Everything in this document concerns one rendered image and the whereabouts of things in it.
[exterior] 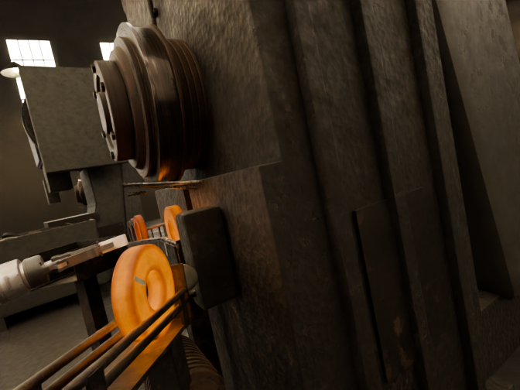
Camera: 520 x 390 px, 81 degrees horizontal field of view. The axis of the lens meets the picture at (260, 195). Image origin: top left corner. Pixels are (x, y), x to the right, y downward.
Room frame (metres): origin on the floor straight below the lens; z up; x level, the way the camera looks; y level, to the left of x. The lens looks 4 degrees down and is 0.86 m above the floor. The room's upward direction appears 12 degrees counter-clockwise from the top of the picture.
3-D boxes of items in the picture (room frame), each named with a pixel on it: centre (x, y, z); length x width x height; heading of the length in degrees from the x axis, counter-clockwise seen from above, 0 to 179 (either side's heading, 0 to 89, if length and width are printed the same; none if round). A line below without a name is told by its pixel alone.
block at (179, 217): (0.76, 0.16, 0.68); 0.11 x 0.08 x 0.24; 120
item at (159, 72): (0.96, 0.29, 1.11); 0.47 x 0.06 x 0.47; 30
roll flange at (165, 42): (1.00, 0.22, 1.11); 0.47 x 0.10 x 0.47; 30
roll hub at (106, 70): (0.91, 0.37, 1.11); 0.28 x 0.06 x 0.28; 30
